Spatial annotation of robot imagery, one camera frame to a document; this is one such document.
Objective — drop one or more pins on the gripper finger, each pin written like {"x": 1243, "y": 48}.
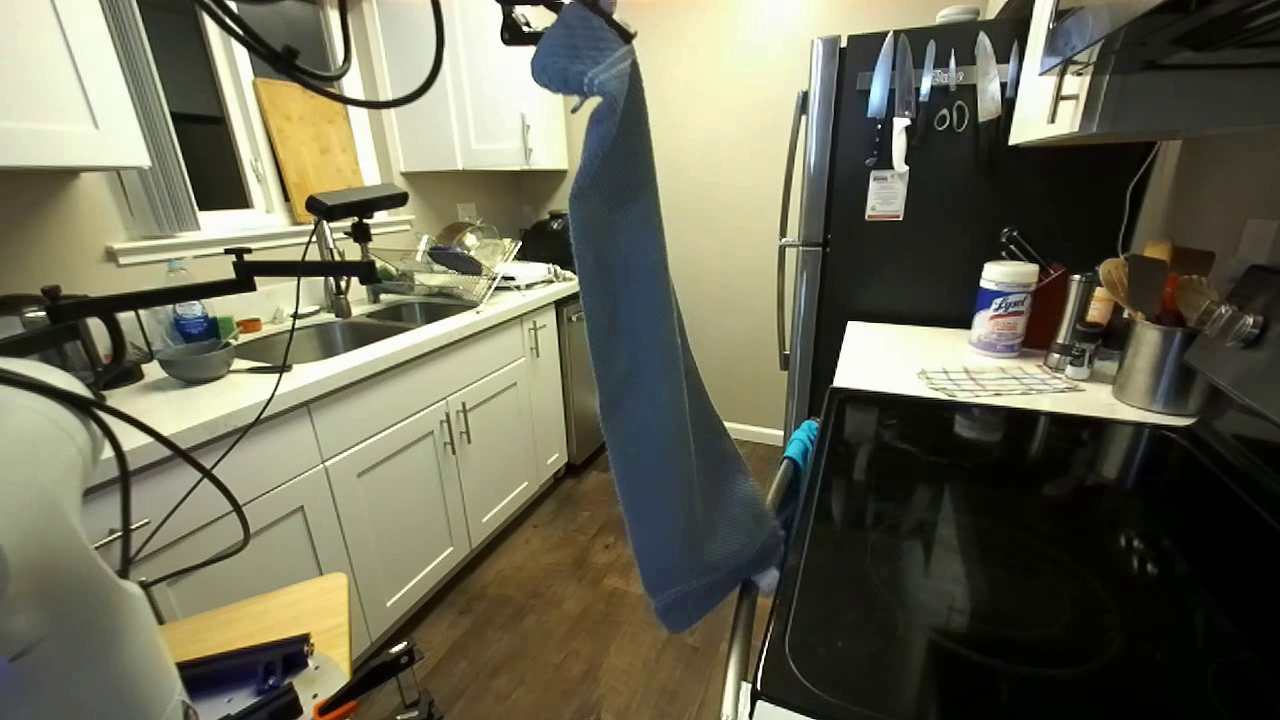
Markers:
{"x": 515, "y": 25}
{"x": 622, "y": 26}

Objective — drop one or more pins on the light blue towel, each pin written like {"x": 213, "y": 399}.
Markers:
{"x": 650, "y": 400}

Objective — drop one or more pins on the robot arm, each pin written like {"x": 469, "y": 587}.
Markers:
{"x": 60, "y": 560}

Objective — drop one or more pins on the teal towel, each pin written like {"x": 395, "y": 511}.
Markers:
{"x": 802, "y": 450}

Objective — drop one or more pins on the white upper cabinet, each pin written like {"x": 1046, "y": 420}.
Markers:
{"x": 1030, "y": 90}
{"x": 470, "y": 100}
{"x": 60, "y": 80}

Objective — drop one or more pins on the black countertop appliance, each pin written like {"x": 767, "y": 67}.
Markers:
{"x": 548, "y": 242}

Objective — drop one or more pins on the wooden cutting board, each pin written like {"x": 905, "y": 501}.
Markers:
{"x": 310, "y": 150}

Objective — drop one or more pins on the dish rack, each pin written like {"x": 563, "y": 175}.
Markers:
{"x": 450, "y": 270}

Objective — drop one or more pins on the steel tap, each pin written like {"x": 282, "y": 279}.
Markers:
{"x": 335, "y": 270}

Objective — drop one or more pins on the small narrow knife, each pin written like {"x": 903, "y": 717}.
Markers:
{"x": 928, "y": 70}

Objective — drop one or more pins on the window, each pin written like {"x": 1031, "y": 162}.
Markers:
{"x": 220, "y": 120}

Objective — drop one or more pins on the paper tag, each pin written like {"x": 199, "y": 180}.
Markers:
{"x": 886, "y": 195}

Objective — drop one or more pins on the magnetic knife strip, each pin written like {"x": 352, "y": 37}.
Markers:
{"x": 945, "y": 77}

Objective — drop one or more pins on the tiny knife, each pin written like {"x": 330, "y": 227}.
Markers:
{"x": 951, "y": 70}

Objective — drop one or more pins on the scissors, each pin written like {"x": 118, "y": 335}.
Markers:
{"x": 942, "y": 118}

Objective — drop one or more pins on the white dish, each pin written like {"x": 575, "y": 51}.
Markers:
{"x": 958, "y": 14}

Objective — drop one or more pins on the steel dishwasher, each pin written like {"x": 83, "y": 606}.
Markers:
{"x": 580, "y": 380}

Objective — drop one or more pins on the broad blade knife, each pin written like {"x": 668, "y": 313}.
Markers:
{"x": 988, "y": 80}

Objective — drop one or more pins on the steel sink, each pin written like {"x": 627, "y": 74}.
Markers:
{"x": 320, "y": 340}

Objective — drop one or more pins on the slim knife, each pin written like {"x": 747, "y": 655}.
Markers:
{"x": 1012, "y": 70}

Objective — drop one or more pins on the black refrigerator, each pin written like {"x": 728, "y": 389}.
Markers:
{"x": 950, "y": 260}

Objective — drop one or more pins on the clear water bottle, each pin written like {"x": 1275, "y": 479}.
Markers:
{"x": 189, "y": 315}

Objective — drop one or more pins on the grey bowl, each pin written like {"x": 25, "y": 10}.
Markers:
{"x": 197, "y": 362}

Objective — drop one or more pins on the row of white base cabinets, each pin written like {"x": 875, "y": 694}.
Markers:
{"x": 410, "y": 480}

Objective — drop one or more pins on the white wipes canister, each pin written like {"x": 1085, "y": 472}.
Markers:
{"x": 1003, "y": 310}

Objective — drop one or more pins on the red box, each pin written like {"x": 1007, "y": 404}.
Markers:
{"x": 1048, "y": 310}

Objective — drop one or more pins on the checked dish cloth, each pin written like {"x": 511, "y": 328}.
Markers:
{"x": 1000, "y": 381}

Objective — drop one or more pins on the steel grinder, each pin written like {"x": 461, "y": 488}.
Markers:
{"x": 1072, "y": 315}

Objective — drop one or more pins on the black kettle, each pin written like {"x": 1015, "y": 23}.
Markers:
{"x": 70, "y": 350}

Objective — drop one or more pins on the range hood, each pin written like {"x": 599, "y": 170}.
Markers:
{"x": 1180, "y": 80}

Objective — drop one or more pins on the small glass shaker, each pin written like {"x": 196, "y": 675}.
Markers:
{"x": 1082, "y": 355}

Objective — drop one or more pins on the bunch of cooking utensils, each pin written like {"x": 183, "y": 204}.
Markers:
{"x": 1150, "y": 285}

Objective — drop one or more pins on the steel utensil holder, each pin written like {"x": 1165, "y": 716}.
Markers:
{"x": 1155, "y": 370}

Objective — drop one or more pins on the black glass-top stove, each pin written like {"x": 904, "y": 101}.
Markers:
{"x": 1000, "y": 560}

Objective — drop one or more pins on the orange and black clamp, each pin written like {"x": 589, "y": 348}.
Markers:
{"x": 370, "y": 680}

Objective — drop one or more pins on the wall socket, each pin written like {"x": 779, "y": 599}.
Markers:
{"x": 1258, "y": 240}
{"x": 467, "y": 212}

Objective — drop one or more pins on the camera on mount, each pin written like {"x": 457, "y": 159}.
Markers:
{"x": 355, "y": 202}

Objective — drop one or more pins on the dark blue bracket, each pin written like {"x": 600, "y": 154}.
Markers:
{"x": 245, "y": 670}

